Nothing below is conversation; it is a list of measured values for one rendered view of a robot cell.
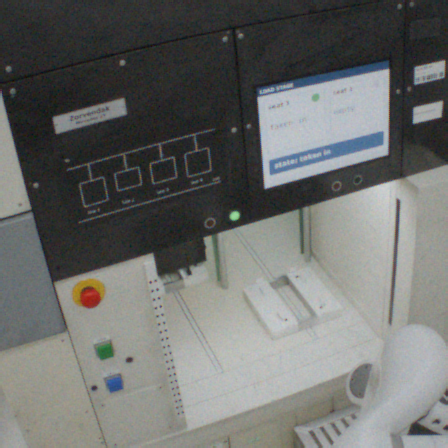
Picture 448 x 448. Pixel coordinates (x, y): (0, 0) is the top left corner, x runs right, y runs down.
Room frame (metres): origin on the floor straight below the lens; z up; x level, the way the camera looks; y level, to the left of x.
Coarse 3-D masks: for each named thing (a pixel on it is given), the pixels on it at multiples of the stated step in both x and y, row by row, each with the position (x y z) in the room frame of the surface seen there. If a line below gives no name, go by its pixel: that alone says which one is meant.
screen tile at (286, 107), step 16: (288, 96) 1.18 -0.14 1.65; (304, 96) 1.19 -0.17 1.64; (272, 112) 1.17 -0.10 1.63; (288, 112) 1.18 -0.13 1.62; (304, 112) 1.19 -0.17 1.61; (320, 112) 1.20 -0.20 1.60; (304, 128) 1.19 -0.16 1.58; (320, 128) 1.20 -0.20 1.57; (272, 144) 1.17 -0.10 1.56; (288, 144) 1.18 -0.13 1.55; (304, 144) 1.19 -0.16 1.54
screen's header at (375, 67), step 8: (376, 64) 1.24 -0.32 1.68; (384, 64) 1.24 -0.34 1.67; (336, 72) 1.21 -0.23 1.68; (344, 72) 1.22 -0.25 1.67; (352, 72) 1.22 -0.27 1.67; (360, 72) 1.23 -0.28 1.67; (368, 72) 1.23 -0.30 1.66; (296, 80) 1.18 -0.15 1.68; (304, 80) 1.19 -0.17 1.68; (312, 80) 1.19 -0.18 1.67; (320, 80) 1.20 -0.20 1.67; (328, 80) 1.20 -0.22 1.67; (264, 88) 1.16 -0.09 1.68; (272, 88) 1.17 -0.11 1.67; (280, 88) 1.17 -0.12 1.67; (288, 88) 1.18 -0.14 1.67
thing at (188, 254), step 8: (200, 240) 1.65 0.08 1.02; (176, 248) 1.63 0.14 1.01; (184, 248) 1.64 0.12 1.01; (192, 248) 1.65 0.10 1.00; (200, 248) 1.65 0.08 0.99; (160, 256) 1.62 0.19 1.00; (168, 256) 1.62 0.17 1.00; (176, 256) 1.63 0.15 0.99; (184, 256) 1.64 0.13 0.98; (192, 256) 1.65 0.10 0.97; (200, 256) 1.65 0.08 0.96; (160, 264) 1.62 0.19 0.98; (168, 264) 1.62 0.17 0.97; (176, 264) 1.63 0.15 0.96; (184, 264) 1.64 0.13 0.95; (192, 264) 1.65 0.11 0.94; (160, 272) 1.61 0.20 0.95; (168, 272) 1.62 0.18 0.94
